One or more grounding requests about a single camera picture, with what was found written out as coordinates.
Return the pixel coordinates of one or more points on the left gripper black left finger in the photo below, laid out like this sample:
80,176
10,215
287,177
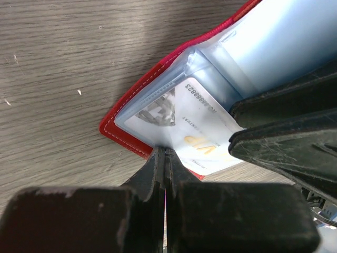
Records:
128,218

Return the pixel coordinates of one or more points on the silver VIP card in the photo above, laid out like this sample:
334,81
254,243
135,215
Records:
190,121

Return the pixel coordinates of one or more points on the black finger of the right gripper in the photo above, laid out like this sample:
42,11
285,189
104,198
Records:
303,149
313,92

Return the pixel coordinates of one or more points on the red leather card holder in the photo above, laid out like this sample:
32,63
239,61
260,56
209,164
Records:
265,44

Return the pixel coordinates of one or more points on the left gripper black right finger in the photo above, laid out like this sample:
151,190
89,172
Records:
234,216

